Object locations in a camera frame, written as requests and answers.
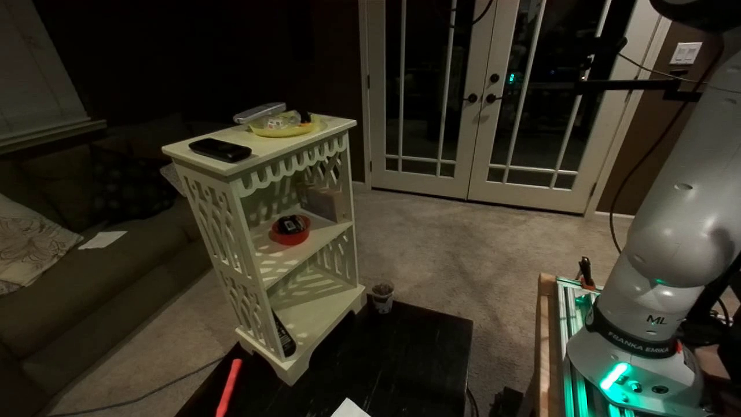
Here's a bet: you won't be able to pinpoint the red bowl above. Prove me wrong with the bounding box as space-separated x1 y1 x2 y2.
265 213 314 247

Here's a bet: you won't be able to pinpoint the wooden base frame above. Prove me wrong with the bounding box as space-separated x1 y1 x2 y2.
532 274 565 417

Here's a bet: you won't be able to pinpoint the grey fabric couch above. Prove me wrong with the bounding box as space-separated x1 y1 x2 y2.
0 114 228 417

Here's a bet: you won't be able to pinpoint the small paper cup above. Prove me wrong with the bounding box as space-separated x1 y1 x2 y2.
368 281 397 317

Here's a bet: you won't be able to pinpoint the white french double door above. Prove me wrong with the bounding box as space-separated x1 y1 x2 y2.
358 0 681 218

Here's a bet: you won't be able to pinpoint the red stick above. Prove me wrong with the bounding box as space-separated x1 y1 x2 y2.
213 354 245 417

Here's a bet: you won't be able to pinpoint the black phone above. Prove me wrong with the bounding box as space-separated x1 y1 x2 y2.
189 136 255 164

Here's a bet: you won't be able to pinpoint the white wall plate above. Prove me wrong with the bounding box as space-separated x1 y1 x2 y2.
668 39 706 68

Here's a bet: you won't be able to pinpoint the patterned cushion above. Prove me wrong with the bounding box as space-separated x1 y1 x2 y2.
0 193 87 296

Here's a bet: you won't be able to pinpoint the white lattice shelf unit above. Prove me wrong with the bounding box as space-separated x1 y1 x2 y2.
161 114 368 387

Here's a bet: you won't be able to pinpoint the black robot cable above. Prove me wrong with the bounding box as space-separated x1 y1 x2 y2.
608 91 701 260

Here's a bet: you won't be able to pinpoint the metal mounting rails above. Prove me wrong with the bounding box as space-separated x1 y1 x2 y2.
557 275 620 417

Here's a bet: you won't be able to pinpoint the black camera stand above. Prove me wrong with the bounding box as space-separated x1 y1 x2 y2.
531 0 705 170

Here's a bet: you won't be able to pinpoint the white paper sheet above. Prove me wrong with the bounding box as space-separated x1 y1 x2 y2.
329 397 373 417
76 226 130 252

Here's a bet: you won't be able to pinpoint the black remote control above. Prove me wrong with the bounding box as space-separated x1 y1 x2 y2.
271 311 300 360

